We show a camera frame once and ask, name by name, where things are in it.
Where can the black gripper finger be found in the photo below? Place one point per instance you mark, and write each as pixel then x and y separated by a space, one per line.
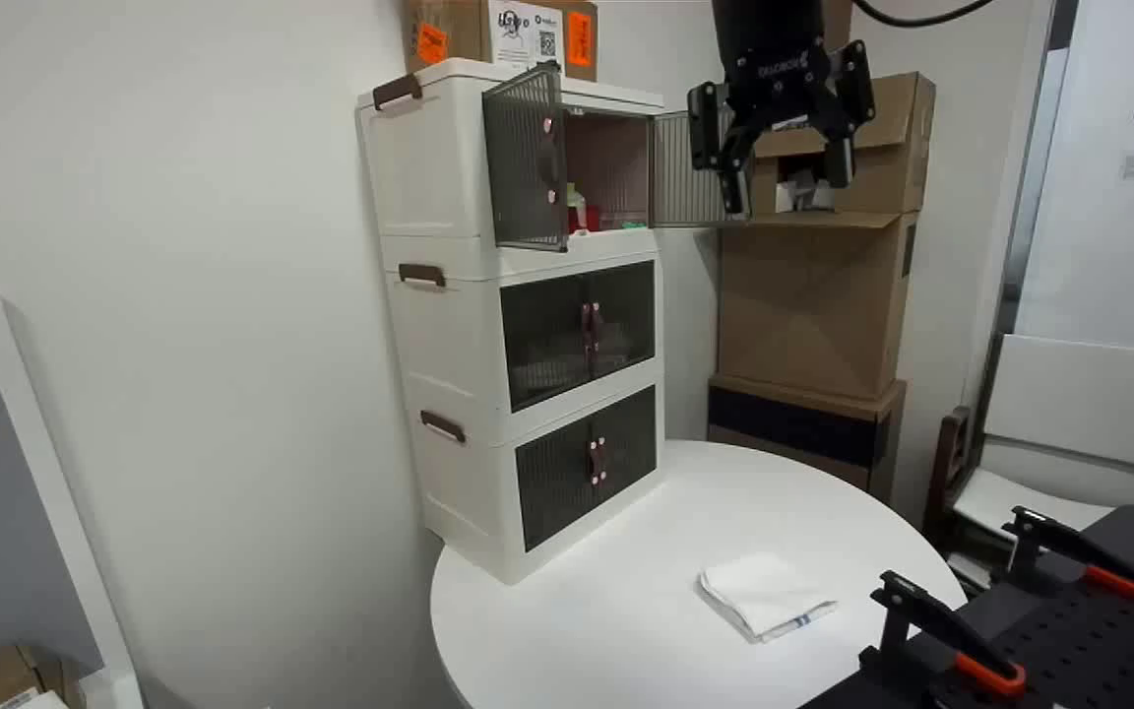
pixel 857 92
pixel 731 141

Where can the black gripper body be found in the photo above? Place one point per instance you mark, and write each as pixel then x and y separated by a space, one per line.
pixel 769 51

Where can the green item in cabinet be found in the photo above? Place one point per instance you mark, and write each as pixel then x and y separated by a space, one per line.
pixel 624 224

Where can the red item in cabinet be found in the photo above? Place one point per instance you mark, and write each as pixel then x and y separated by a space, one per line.
pixel 576 208

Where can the white three-tier storage cabinet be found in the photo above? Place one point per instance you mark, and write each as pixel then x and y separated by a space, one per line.
pixel 441 338

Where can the open brown cardboard box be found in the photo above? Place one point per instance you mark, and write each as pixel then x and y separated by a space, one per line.
pixel 889 141

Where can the cardboard box with black band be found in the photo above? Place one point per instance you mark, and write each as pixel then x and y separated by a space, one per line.
pixel 804 426

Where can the cardboard box with orange stickers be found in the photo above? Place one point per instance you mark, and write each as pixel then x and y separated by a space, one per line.
pixel 452 27

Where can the white flat panel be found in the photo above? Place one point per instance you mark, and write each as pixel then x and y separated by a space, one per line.
pixel 1090 397

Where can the white folded cloth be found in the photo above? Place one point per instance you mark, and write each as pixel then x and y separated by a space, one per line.
pixel 766 596

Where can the dark brown chair frame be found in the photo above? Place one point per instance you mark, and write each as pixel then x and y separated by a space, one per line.
pixel 947 458

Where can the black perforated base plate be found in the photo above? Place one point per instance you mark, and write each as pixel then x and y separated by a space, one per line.
pixel 1090 644

